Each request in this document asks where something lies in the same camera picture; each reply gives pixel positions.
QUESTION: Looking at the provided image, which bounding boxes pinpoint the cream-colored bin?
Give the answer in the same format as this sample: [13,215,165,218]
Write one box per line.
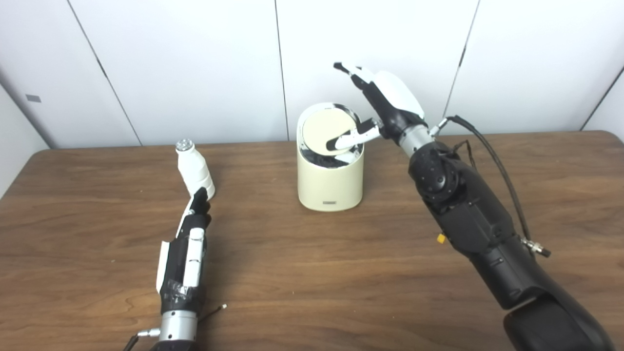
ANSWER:
[296,102,365,212]

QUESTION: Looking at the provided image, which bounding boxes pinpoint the thin black loose wire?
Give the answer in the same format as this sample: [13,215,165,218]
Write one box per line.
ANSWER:
[197,304,228,322]

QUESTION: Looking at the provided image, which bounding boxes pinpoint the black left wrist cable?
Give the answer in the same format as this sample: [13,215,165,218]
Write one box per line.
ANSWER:
[122,328,161,351]

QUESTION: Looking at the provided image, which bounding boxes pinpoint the round cream bin lid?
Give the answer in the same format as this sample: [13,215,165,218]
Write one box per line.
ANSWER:
[302,109,359,156]

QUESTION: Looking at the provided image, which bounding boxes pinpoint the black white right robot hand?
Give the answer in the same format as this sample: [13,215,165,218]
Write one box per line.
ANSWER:
[326,62,429,152]

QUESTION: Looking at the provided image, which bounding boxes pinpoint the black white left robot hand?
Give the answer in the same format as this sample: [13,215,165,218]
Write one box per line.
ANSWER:
[156,187,212,315]

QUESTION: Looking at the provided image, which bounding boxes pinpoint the thin black looped wire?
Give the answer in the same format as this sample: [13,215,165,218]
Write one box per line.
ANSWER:
[451,140,478,169]

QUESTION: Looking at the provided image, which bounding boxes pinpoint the small white plastic bottle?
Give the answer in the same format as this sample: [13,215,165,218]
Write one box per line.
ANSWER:
[175,139,216,199]

